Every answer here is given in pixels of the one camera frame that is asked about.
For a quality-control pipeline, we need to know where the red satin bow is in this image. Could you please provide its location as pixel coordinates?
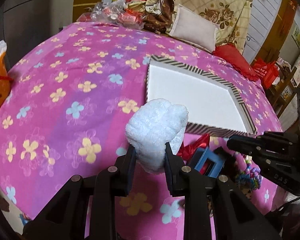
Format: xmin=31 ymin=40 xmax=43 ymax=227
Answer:
xmin=177 ymin=133 xmax=210 ymax=161

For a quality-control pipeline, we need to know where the blue plastic hair claw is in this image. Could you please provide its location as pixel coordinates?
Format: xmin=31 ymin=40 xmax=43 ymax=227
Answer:
xmin=187 ymin=147 xmax=225 ymax=178

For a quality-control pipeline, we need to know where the green blue flower bracelet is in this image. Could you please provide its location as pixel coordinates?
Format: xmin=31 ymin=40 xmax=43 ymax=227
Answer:
xmin=235 ymin=154 xmax=264 ymax=193

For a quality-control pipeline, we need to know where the white fluffy scrunchie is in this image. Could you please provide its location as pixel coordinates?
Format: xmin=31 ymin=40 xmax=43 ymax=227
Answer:
xmin=126 ymin=99 xmax=189 ymax=174

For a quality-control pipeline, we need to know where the wooden chair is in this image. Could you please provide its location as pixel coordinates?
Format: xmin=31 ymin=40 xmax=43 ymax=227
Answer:
xmin=266 ymin=63 xmax=300 ymax=118

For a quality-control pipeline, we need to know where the striped shallow box tray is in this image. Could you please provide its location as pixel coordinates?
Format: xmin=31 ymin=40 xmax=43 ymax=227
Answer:
xmin=146 ymin=55 xmax=257 ymax=138

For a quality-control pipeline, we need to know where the red gift bag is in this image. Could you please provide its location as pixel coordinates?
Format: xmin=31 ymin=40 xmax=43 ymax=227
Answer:
xmin=252 ymin=58 xmax=279 ymax=89

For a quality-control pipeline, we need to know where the pink floral bed sheet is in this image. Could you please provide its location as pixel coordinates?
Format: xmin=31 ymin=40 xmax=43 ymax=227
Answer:
xmin=0 ymin=22 xmax=282 ymax=226

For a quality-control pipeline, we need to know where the red cushion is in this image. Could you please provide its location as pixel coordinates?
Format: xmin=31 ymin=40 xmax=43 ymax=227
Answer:
xmin=212 ymin=44 xmax=259 ymax=82

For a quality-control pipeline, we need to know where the beige small pillow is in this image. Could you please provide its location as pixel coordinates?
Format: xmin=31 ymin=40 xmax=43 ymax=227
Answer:
xmin=169 ymin=5 xmax=217 ymax=53

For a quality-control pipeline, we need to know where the floral cream quilt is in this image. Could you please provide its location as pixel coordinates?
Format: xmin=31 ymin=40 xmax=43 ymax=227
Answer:
xmin=144 ymin=0 xmax=254 ymax=54

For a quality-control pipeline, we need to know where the clear plastic bag of items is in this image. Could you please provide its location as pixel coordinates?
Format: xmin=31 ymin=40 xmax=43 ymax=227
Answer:
xmin=76 ymin=0 xmax=145 ymax=30

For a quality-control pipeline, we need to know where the santa plush toy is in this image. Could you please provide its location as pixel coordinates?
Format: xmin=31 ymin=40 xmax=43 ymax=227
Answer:
xmin=125 ymin=0 xmax=147 ymax=12

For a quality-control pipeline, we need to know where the grey refrigerator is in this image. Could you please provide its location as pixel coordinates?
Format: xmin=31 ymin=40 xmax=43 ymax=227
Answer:
xmin=0 ymin=0 xmax=50 ymax=70

